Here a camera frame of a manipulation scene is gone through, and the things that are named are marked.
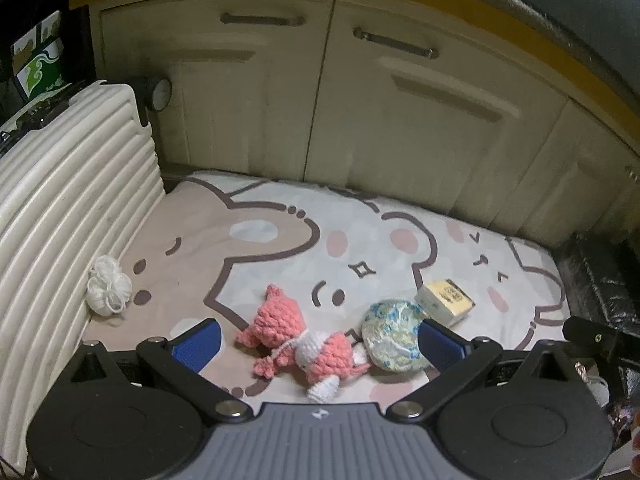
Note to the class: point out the white yarn bundle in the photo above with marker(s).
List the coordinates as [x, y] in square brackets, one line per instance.
[109, 285]

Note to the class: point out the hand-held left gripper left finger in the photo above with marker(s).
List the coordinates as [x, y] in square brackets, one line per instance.
[197, 345]

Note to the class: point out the small cream box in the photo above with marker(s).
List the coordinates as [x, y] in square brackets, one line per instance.
[445, 302]

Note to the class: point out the green and white box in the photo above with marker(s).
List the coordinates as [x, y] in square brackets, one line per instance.
[40, 60]

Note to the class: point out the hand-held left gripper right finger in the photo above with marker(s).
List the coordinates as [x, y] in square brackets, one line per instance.
[441, 346]

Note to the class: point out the purple brown crochet flower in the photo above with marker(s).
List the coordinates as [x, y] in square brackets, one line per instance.
[625, 420]

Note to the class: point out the bear print blanket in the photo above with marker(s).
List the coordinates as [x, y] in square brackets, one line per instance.
[280, 240]

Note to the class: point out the black suitcase wheel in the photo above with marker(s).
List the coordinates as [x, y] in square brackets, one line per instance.
[157, 94]

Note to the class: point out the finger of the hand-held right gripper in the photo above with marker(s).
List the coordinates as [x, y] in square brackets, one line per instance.
[597, 339]

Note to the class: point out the round floral pouch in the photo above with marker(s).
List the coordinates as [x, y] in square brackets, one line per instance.
[392, 335]

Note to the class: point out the white ribbed suitcase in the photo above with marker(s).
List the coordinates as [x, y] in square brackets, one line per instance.
[60, 200]

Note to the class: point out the pink crochet doll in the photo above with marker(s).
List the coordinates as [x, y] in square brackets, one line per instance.
[280, 325]

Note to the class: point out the black bubble-wrapped box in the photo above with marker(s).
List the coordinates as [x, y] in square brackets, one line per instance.
[600, 280]

